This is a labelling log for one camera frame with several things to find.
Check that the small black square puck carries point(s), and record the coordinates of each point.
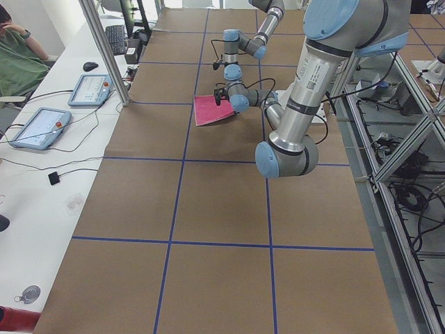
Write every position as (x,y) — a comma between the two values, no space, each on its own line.
(54,178)

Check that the far teach pendant tablet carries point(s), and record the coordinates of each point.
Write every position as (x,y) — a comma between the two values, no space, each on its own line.
(91,90)

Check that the black keyboard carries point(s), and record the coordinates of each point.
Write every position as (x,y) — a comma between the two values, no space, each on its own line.
(115,34)

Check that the aluminium side frame rail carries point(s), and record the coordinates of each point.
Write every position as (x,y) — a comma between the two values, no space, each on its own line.
(391,114)

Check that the near teach pendant tablet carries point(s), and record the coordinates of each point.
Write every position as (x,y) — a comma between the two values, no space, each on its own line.
(42,129)

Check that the person in green shirt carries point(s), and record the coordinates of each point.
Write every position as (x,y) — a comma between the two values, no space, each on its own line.
(22,59)

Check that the pink and grey towel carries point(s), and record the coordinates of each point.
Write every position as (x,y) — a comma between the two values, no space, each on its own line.
(207,111)

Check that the black computer mouse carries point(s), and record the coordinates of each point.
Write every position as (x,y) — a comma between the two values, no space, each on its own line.
(89,66)

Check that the teach pendant tablet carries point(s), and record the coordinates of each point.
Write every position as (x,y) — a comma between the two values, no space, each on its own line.
(42,129)
(91,90)

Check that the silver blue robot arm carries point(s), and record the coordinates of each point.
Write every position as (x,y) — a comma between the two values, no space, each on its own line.
(334,31)
(235,40)

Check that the aluminium frame post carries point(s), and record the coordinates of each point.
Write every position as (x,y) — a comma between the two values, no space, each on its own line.
(98,34)

